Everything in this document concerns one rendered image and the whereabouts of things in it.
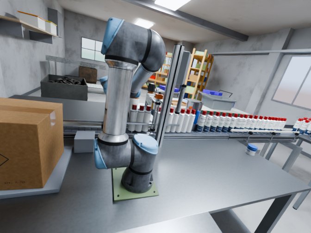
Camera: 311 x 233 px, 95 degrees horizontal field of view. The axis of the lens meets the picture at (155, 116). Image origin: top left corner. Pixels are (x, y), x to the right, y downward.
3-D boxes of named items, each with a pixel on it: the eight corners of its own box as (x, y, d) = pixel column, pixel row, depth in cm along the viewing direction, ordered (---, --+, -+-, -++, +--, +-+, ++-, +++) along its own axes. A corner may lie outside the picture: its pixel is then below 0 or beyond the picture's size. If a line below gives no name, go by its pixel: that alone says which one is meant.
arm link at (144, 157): (158, 171, 63) (164, 145, 59) (127, 174, 57) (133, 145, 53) (149, 155, 73) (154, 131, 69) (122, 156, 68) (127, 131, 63)
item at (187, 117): (183, 130, 127) (189, 108, 120) (186, 133, 122) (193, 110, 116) (178, 130, 125) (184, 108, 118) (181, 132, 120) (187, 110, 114)
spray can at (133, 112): (133, 128, 111) (137, 103, 104) (135, 131, 106) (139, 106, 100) (127, 128, 109) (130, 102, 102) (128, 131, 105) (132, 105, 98)
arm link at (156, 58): (178, 31, 53) (137, 86, 96) (151, 21, 48) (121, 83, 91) (180, 58, 50) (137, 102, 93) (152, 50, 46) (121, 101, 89)
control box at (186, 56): (184, 83, 102) (191, 55, 96) (182, 85, 87) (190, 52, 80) (171, 80, 104) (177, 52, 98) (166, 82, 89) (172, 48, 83)
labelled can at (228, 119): (223, 131, 144) (230, 112, 137) (227, 133, 139) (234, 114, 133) (219, 131, 142) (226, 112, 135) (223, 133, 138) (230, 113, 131)
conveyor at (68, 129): (221, 134, 147) (222, 130, 146) (227, 138, 140) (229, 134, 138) (16, 130, 87) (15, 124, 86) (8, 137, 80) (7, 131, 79)
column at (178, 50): (158, 144, 106) (181, 46, 84) (161, 148, 102) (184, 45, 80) (153, 144, 104) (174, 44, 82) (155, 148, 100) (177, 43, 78)
